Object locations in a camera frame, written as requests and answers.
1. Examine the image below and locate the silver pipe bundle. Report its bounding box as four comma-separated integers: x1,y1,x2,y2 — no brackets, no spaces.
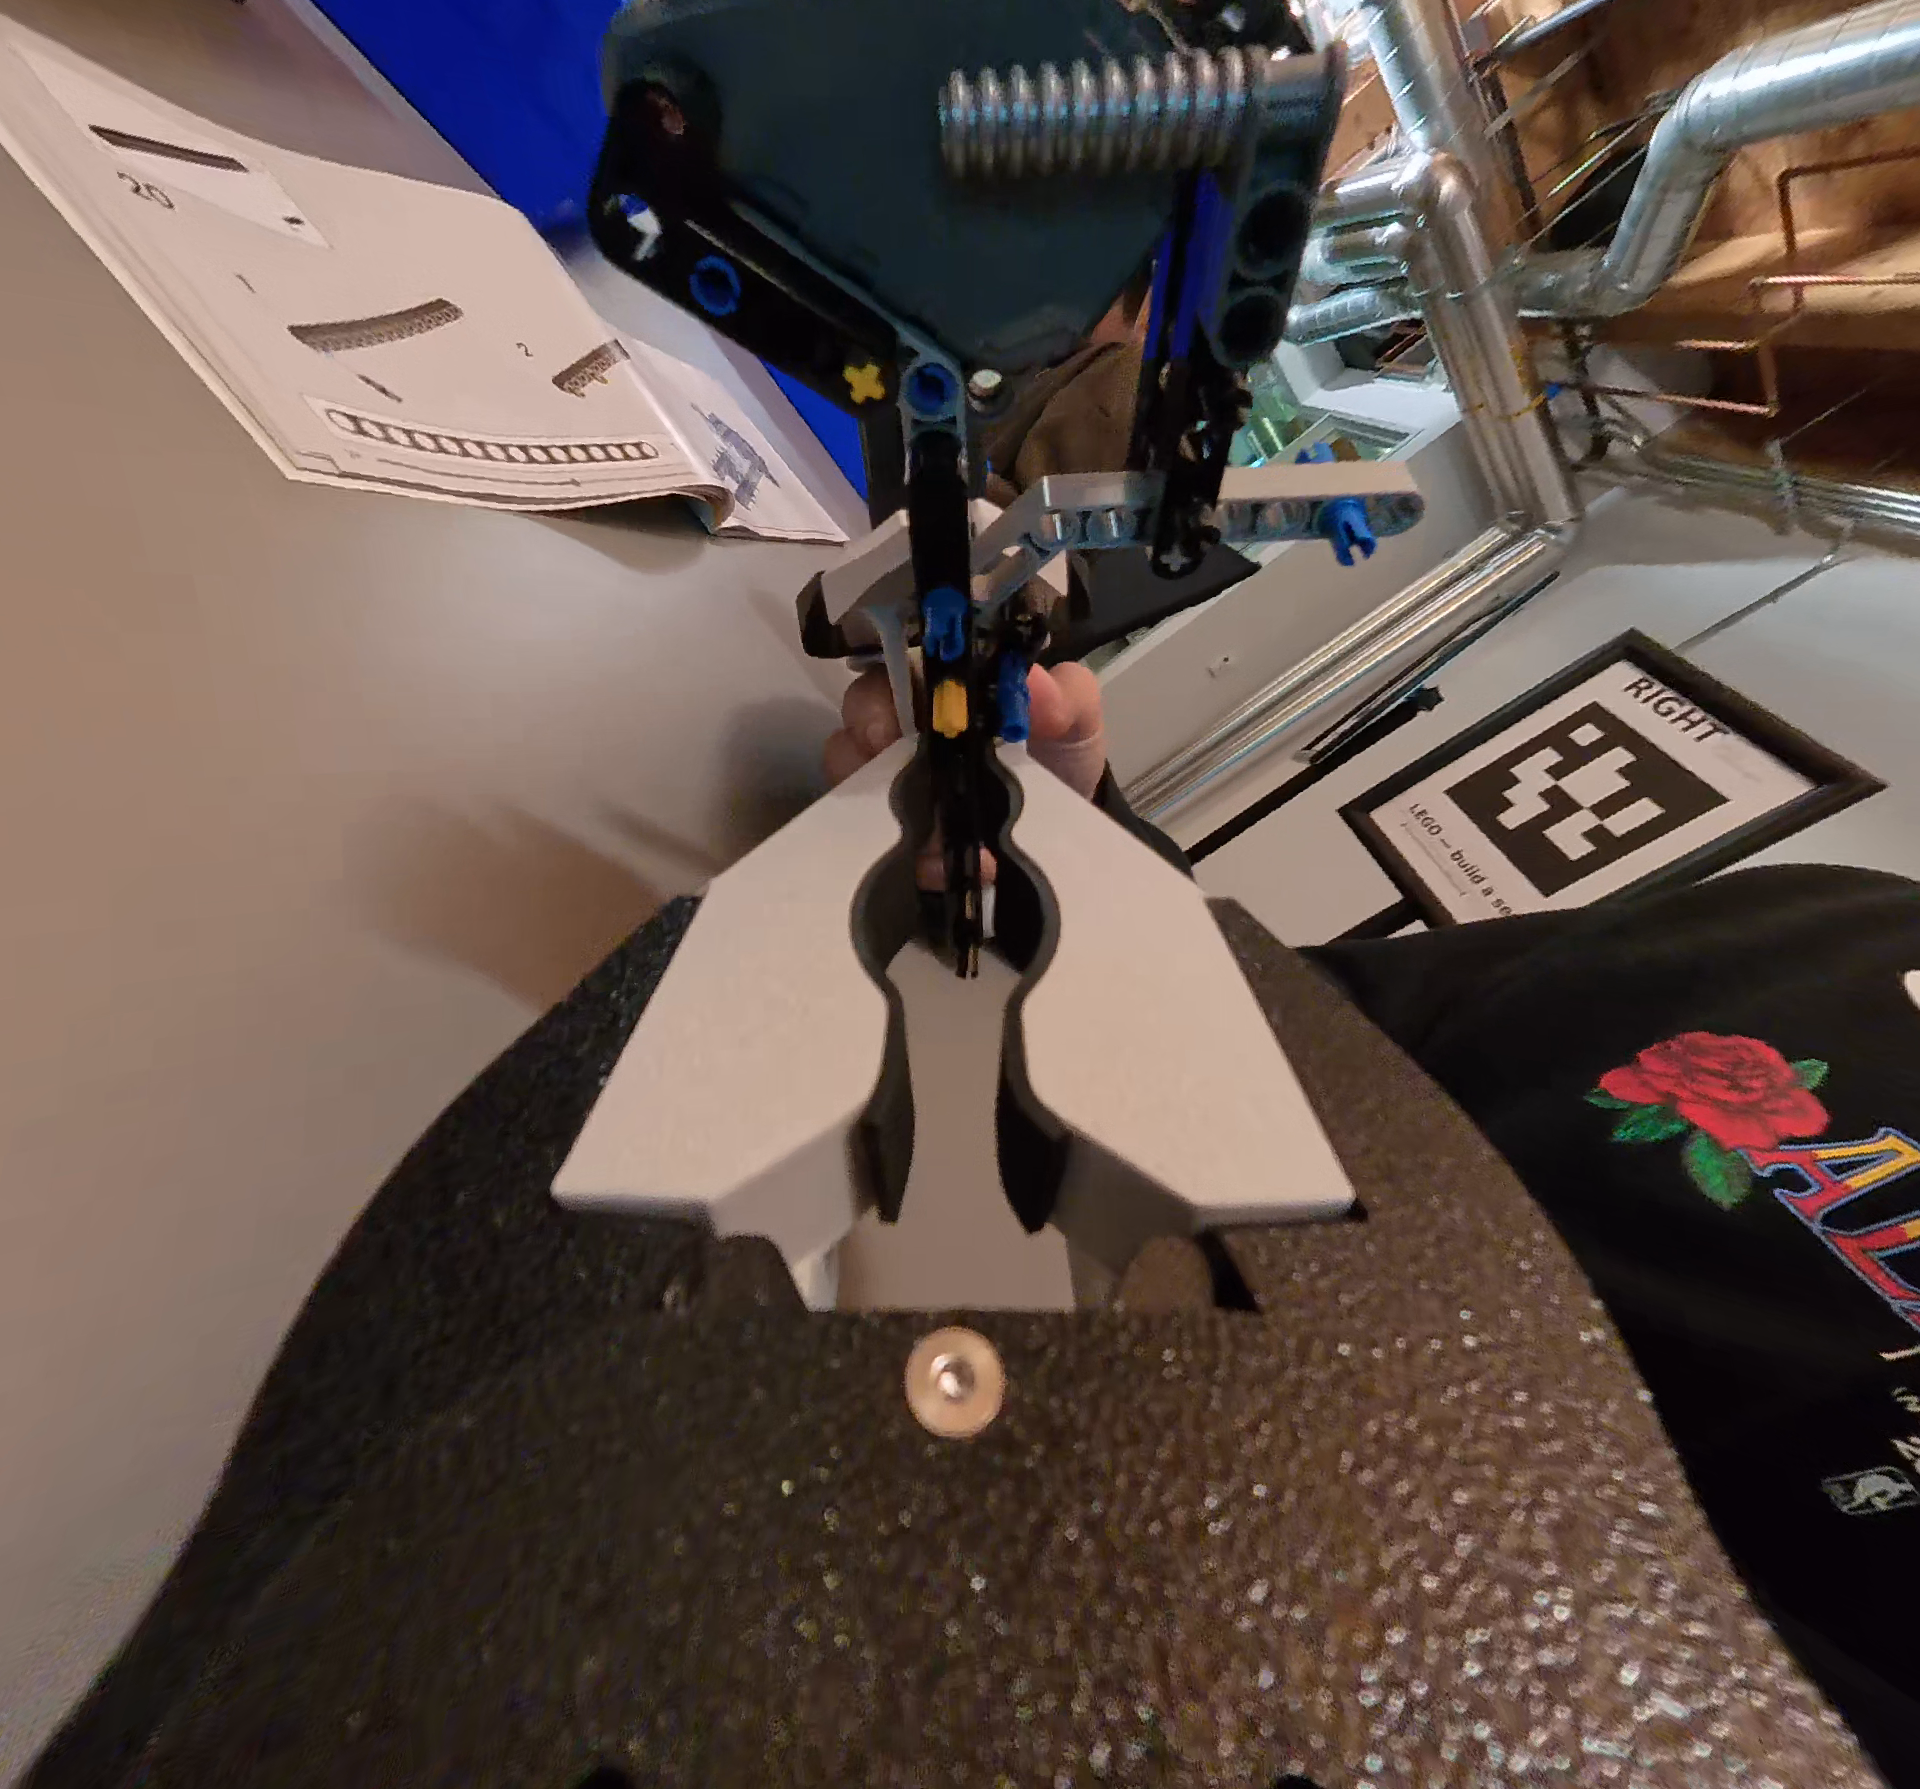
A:
1289,0,1587,531

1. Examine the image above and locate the black framed marker sign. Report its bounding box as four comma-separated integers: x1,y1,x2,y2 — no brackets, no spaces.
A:
1336,632,1893,938

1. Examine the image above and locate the person's right hand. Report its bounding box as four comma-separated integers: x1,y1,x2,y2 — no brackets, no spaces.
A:
825,658,1106,830

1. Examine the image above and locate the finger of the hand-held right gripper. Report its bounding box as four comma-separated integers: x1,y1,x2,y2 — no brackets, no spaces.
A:
796,509,923,742

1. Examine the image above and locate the white instruction booklet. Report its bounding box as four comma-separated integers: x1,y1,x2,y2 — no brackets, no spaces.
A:
0,7,850,547

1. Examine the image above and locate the blue divided bin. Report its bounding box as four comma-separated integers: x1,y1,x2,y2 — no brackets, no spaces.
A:
271,0,636,235

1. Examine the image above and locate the silver ventilation duct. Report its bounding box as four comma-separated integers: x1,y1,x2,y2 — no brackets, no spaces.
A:
1507,0,1920,319

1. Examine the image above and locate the grey black toy brick chassis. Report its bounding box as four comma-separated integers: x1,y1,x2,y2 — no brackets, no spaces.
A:
585,0,1426,988

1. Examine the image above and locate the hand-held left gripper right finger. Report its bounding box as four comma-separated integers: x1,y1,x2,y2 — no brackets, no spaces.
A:
986,736,1357,1310

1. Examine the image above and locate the person's black printed shirt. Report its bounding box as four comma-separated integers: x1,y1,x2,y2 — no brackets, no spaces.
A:
1299,868,1920,1745

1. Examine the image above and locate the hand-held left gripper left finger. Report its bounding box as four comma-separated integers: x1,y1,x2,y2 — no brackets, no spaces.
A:
546,736,923,1302

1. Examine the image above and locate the large blue bin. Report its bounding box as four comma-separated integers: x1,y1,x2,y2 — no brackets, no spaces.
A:
763,353,875,501

